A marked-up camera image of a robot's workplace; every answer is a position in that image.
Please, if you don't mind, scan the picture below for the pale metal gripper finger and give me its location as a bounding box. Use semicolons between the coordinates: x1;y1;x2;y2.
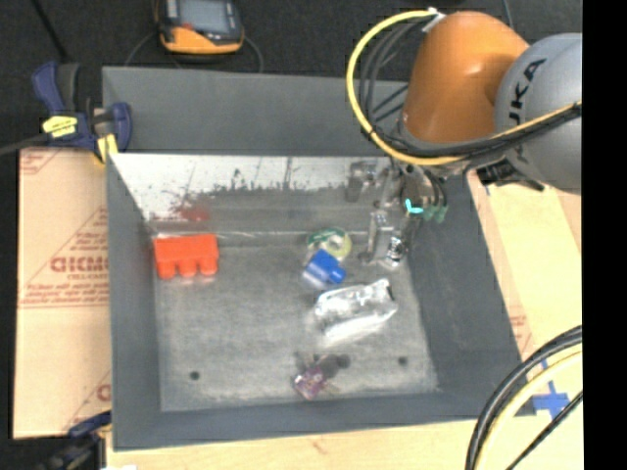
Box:
365;211;396;265
383;234;410;269

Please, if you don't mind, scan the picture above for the green and yellow tape roll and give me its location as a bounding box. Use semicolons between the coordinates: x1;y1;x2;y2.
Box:
306;227;354;262

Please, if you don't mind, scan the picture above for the blue plastic cylinder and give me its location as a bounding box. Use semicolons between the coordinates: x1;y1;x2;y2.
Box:
301;248;348;289

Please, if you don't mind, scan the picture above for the clear plastic packet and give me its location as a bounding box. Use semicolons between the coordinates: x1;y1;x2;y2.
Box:
312;277;400;346

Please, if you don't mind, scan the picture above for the purple and black small toy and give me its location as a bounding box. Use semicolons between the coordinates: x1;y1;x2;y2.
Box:
291;352;352;401

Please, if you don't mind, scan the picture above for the grey metal bin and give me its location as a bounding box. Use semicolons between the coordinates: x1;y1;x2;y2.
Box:
101;66;523;452

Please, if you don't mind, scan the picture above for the orange-red toy building block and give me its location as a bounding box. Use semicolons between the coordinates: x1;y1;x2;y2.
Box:
152;233;220;280

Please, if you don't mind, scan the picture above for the brown cardboard board, red print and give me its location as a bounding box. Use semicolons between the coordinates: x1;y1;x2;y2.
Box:
11;146;114;441

